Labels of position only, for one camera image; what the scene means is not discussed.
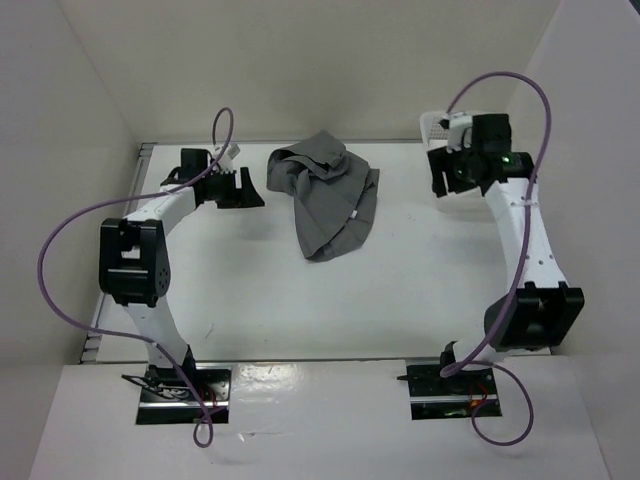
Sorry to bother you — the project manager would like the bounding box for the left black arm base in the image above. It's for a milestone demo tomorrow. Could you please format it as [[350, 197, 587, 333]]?
[[121, 363, 232, 425]]

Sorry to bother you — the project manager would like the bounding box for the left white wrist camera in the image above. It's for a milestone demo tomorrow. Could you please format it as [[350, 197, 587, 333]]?
[[212, 143, 240, 174]]

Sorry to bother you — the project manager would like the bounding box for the white plastic basket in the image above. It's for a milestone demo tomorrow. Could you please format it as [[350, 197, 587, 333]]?
[[419, 111, 492, 221]]

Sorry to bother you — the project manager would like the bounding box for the grey pleated skirt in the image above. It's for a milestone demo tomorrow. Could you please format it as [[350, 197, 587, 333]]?
[[266, 130, 380, 262]]

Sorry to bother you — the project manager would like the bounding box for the aluminium table edge rail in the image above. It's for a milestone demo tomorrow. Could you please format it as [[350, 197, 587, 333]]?
[[79, 142, 157, 364]]

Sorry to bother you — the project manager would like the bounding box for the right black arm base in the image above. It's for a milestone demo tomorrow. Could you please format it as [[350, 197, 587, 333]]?
[[397, 360, 502, 421]]

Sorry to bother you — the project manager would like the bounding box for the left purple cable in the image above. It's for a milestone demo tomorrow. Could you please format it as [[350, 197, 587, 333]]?
[[37, 106, 236, 448]]

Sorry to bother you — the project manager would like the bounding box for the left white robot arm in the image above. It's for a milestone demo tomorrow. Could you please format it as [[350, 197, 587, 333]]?
[[99, 144, 265, 400]]

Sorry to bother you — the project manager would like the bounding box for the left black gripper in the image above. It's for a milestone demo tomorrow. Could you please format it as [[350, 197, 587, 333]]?
[[201, 167, 265, 209]]

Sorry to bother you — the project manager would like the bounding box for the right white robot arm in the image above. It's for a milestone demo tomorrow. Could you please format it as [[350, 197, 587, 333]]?
[[419, 111, 585, 393]]

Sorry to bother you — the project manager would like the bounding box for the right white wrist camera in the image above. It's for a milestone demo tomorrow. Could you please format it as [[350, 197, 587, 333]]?
[[439, 112, 474, 153]]

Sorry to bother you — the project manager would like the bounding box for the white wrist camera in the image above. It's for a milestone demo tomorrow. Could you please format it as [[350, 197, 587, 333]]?
[[212, 143, 240, 174], [439, 112, 474, 153]]

